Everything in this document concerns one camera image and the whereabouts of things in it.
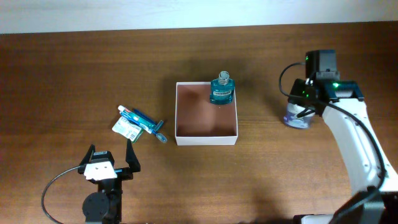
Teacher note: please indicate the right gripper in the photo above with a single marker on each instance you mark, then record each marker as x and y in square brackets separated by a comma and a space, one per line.
[298, 84]

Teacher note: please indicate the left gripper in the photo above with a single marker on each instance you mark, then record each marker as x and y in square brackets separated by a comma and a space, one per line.
[126, 173]

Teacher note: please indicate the clear pump soap bottle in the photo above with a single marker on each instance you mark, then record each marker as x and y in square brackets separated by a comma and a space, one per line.
[291, 120]

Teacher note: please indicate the blue white toothbrush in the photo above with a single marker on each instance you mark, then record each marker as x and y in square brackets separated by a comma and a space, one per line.
[158, 135]

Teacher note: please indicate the blue disposable razor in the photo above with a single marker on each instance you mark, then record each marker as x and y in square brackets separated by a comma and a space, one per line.
[156, 126]

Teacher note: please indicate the teal mouthwash bottle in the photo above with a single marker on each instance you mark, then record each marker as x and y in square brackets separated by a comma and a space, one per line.
[222, 89]

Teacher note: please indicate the toothpaste tube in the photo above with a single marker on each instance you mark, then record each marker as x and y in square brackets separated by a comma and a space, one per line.
[130, 114]

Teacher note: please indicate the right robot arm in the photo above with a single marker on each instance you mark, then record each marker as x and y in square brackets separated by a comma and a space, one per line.
[340, 103]

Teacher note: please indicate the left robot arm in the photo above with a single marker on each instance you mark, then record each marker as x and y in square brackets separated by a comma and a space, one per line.
[105, 205]

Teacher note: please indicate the white cardboard box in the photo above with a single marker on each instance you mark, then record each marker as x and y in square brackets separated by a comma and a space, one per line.
[201, 123]

